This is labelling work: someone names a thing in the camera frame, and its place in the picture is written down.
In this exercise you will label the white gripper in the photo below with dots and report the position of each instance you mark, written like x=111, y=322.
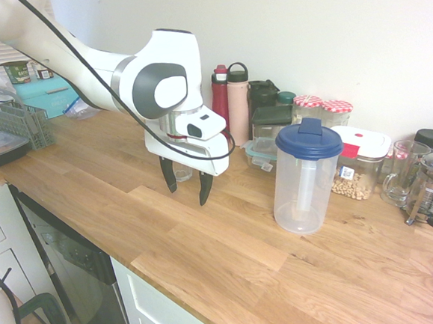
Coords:
x=216, y=162

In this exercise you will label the clear pitcher blue lid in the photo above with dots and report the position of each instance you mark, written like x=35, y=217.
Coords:
x=301, y=185

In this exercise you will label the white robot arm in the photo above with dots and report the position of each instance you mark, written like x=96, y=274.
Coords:
x=163, y=61

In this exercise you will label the red water bottle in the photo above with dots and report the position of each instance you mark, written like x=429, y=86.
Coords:
x=219, y=101

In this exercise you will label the pink water bottle black lid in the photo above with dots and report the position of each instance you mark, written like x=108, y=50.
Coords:
x=238, y=111

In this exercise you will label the clear drinking glass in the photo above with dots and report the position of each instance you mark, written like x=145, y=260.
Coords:
x=183, y=174

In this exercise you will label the glass container teal clip lid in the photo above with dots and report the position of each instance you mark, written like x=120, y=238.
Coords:
x=262, y=147

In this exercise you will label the clear container dark green lid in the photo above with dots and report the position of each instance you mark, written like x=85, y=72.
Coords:
x=271, y=115

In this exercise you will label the dark green shaker bottle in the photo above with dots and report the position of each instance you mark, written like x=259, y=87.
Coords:
x=260, y=96

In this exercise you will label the clear zip bag blue seal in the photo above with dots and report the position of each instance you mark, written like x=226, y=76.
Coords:
x=79, y=111

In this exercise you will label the small jar green lid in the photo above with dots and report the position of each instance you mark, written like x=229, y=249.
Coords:
x=285, y=98

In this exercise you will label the white cabinet with knobs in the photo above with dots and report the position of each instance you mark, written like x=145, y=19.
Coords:
x=153, y=309

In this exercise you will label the black dishwasher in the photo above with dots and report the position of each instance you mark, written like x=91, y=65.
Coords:
x=78, y=263

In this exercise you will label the glass jar red checkered lid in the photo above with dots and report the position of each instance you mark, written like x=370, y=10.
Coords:
x=306, y=102
x=335, y=107

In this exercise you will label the grey cutlery basket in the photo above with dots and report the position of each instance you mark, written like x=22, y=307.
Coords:
x=30, y=128

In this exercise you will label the teal bread box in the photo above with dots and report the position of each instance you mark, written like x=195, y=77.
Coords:
x=38, y=95

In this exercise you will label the cereal container white lid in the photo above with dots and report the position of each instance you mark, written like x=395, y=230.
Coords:
x=364, y=139

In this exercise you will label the brown white yogurt cup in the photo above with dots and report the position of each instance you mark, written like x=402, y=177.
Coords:
x=40, y=72

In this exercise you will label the black takeout container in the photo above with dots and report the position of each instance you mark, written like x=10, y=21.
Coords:
x=2, y=154

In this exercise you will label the white panelled cabinet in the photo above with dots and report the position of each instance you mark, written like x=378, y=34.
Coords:
x=0, y=231

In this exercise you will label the green oatmeal cup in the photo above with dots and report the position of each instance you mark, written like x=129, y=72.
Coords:
x=18, y=72

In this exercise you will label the clear glass mug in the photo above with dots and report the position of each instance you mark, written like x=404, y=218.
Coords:
x=401, y=177

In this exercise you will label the jar with black lid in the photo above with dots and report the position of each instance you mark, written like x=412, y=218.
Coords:
x=431, y=137

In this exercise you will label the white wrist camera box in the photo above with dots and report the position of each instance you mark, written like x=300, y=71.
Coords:
x=207, y=123

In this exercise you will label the dark green metal frame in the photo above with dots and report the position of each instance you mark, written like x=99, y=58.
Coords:
x=47, y=301

